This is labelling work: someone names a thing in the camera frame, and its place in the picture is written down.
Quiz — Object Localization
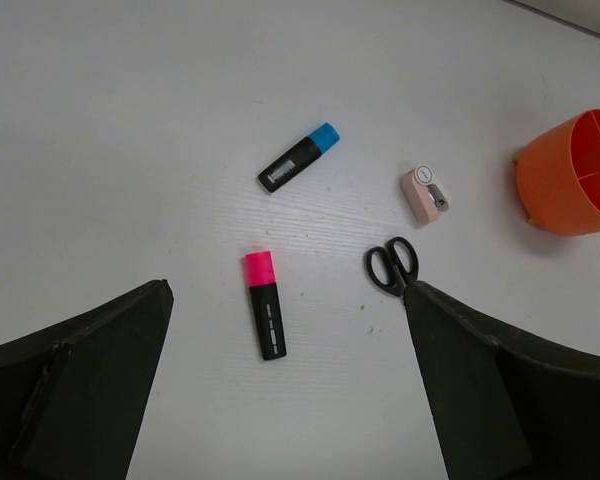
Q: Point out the black handled scissors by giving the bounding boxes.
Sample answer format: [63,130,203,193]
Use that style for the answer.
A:
[364,236,420,298]

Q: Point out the pink capped black highlighter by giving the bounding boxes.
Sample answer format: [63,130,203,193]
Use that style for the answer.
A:
[244,251,287,361]

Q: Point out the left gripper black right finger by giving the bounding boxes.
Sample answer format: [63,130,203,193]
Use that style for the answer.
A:
[404,281,600,479]

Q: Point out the blue capped black highlighter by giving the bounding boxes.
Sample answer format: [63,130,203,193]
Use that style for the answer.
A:
[257,123,340,194]

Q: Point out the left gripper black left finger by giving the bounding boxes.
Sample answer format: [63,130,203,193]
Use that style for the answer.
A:
[0,280,174,479]

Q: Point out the orange round desk organizer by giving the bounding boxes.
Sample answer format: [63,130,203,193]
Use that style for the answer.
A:
[515,109,600,236]

